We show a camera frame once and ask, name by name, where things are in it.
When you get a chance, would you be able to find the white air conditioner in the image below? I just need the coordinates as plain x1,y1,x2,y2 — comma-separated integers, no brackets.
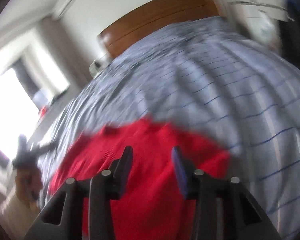
51,0,87,21

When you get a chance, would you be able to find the white nightstand dresser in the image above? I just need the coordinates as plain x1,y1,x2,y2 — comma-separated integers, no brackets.
223,0,287,44

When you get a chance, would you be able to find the red item on cabinet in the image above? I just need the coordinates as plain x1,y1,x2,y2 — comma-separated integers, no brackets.
39,105,49,118

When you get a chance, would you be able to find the brown wooden headboard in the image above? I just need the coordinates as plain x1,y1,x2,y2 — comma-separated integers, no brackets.
98,0,222,59

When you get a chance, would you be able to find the red knit sweater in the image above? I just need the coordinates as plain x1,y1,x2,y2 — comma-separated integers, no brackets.
49,118,230,239

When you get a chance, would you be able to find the white round fan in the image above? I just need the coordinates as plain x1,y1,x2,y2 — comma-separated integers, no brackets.
89,60,107,79

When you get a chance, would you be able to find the beige curtain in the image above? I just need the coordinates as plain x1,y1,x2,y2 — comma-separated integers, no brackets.
37,17,92,89

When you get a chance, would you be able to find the white plastic bag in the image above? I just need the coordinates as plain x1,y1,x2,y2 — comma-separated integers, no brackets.
256,10,281,50

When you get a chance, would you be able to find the person's left hand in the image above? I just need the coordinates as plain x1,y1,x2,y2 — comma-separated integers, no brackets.
15,167,43,212

